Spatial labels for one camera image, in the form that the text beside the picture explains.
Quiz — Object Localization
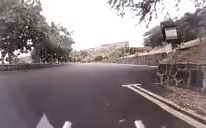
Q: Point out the distant hill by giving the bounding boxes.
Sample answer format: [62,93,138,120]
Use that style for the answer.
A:
[70,40,149,64]

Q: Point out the grey asphalt road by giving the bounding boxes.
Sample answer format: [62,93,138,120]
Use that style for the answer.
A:
[0,62,205,128]

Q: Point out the robot's own part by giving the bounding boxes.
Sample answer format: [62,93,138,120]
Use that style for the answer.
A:
[62,120,73,128]
[134,119,146,128]

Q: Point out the dark sign box on pole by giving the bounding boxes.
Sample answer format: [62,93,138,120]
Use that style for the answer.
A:
[159,19,179,49]

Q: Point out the white painted line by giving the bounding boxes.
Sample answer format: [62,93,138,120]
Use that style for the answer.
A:
[121,83,206,128]

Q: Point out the grassy slope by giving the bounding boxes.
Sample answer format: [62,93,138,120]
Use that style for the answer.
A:
[157,34,206,66]

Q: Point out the row of trees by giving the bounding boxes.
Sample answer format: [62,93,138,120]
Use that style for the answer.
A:
[0,0,75,65]

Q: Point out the brown dirt verge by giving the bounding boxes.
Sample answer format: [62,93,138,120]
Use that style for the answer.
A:
[150,83,206,121]

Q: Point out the trees on slope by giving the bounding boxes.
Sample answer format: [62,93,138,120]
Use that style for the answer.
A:
[107,0,206,48]

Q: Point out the grey stone wall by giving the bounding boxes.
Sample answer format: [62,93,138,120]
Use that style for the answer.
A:
[115,51,206,97]

